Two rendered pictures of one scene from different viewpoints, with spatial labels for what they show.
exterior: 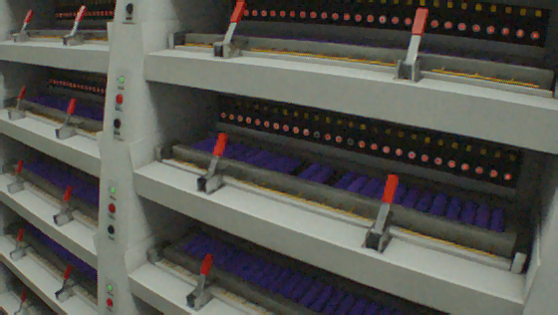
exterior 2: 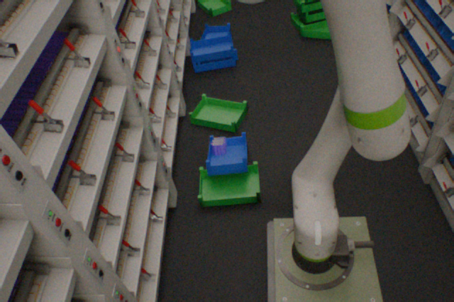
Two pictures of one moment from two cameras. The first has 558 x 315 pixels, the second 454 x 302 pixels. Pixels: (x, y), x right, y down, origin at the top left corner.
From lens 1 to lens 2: 1.19 m
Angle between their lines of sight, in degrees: 98
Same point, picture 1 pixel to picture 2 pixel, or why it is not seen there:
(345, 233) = (106, 126)
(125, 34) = (28, 193)
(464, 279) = (120, 97)
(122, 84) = (52, 215)
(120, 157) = (77, 242)
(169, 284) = (108, 242)
